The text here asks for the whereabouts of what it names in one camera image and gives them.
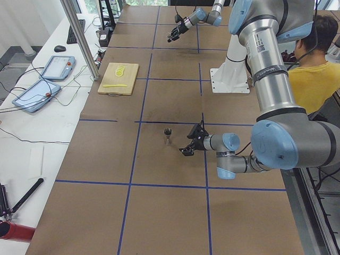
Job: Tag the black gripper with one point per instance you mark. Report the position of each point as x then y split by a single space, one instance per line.
200 143
183 25

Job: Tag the steel double jigger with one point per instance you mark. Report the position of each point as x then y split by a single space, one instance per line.
167 133

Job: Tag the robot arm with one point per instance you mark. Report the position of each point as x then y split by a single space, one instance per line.
283 137
198 15

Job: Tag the wooden cutting board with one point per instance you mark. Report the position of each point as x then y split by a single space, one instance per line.
128 77

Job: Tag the black box device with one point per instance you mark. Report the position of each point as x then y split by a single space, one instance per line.
105 36

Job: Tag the yellow plastic knife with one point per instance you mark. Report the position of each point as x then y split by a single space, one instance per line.
114 85

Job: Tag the black computer mouse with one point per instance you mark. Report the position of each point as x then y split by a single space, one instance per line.
59 48

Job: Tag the far teach pendant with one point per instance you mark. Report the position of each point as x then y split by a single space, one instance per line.
58 68

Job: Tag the teach pendant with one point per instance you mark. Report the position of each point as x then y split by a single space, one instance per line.
36 96
58 68

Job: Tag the person in yellow shirt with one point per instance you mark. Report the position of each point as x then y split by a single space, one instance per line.
315 79

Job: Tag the near teach pendant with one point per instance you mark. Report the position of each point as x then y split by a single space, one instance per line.
36 96

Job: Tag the red cylinder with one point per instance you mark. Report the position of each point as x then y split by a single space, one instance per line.
16 232

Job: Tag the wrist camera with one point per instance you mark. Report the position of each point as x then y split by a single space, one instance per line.
197 131
178 18

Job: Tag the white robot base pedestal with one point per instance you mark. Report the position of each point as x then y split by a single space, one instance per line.
231 76

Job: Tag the aluminium frame post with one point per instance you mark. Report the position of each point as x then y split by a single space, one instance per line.
82 42

